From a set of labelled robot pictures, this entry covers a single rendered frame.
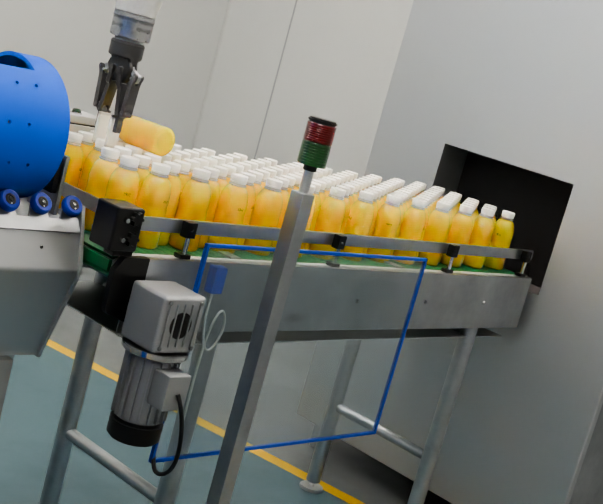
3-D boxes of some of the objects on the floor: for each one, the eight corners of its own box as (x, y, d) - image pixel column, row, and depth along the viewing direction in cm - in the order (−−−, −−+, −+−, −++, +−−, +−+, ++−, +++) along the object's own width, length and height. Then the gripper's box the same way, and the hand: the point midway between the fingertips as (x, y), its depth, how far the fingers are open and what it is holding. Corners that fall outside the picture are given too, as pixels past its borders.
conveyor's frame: (-88, 549, 267) (-7, 190, 251) (343, 476, 390) (415, 231, 374) (21, 659, 236) (121, 257, 221) (451, 541, 360) (535, 278, 344)
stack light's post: (164, 650, 254) (290, 188, 235) (177, 646, 257) (302, 190, 238) (175, 660, 252) (303, 194, 232) (188, 656, 255) (316, 195, 235)
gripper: (92, 29, 245) (68, 133, 249) (139, 44, 235) (113, 153, 239) (119, 36, 251) (94, 137, 255) (165, 51, 240) (139, 156, 245)
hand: (107, 130), depth 246 cm, fingers closed on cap, 4 cm apart
